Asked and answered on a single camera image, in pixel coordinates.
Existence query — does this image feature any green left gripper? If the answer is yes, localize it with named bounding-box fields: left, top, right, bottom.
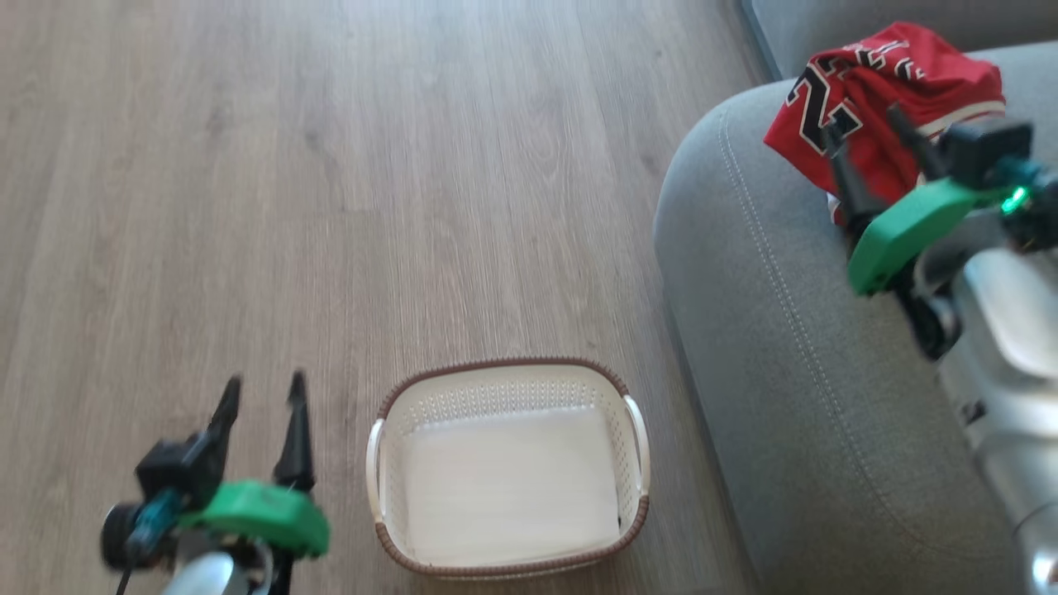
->
left=177, top=371, right=331, bottom=559

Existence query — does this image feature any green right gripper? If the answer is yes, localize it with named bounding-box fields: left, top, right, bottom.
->
left=820, top=102, right=1024, bottom=298

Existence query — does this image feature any red basketball jersey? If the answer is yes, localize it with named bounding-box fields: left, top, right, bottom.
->
left=762, top=21, right=1008, bottom=229

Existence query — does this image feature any grey fabric sofa seat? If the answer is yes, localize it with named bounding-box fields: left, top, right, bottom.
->
left=741, top=0, right=1058, bottom=83

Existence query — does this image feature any white plastic laundry basket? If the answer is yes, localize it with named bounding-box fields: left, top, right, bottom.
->
left=365, top=356, right=652, bottom=580

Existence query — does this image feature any grey fabric sofa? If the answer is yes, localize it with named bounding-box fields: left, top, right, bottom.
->
left=652, top=41, right=1058, bottom=595

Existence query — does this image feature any teal left camera cable plug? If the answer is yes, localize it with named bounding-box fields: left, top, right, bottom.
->
left=135, top=488, right=184, bottom=540

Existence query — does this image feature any teal camera cable plug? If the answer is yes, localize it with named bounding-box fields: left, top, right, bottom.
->
left=995, top=157, right=1049, bottom=217
left=135, top=488, right=184, bottom=540

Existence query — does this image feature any teal right camera cable plug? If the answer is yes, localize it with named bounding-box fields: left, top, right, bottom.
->
left=995, top=157, right=1049, bottom=217

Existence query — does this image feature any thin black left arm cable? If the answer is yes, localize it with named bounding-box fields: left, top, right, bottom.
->
left=114, top=537, right=140, bottom=595

